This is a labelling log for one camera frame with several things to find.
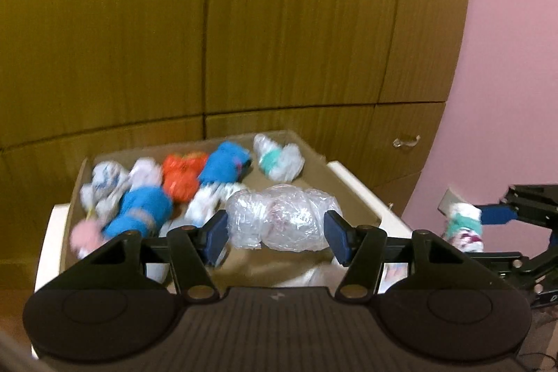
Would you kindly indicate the grey striped sock bundle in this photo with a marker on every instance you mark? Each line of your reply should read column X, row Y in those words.
column 107, row 184

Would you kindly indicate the wooden wardrobe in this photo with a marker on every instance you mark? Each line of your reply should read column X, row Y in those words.
column 130, row 27

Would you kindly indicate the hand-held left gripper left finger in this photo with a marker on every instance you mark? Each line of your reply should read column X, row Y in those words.
column 216, row 237

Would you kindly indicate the blue sock bundle with twine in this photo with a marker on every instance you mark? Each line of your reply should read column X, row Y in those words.
column 139, row 210

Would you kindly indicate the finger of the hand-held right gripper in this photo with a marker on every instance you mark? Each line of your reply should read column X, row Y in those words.
column 497, row 214
column 510, row 261

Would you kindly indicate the pink fluffy toy with eyes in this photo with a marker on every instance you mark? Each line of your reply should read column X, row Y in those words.
column 87, row 237

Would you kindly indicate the orange plastic-wrapped bundle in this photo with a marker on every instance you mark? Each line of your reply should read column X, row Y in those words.
column 183, row 176

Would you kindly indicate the clear plastic-wrapped bundle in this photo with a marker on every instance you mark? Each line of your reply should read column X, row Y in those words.
column 283, row 219

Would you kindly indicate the patterned white sock bundle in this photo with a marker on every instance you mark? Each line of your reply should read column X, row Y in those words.
column 464, row 228

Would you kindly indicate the small white plastic-wrapped bundle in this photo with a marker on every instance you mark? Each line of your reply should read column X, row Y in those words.
column 147, row 173

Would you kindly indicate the teal sock bundle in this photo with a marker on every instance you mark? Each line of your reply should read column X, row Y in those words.
column 279, row 160

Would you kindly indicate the white wall outlet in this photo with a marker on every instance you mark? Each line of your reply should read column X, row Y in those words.
column 449, row 201

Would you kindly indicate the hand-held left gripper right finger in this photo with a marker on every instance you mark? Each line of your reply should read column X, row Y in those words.
column 339, row 237

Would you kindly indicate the cardboard box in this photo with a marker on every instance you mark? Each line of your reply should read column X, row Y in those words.
column 314, row 167

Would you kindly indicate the grey and light-blue sock bundle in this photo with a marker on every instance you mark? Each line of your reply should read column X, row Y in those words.
column 207, row 200

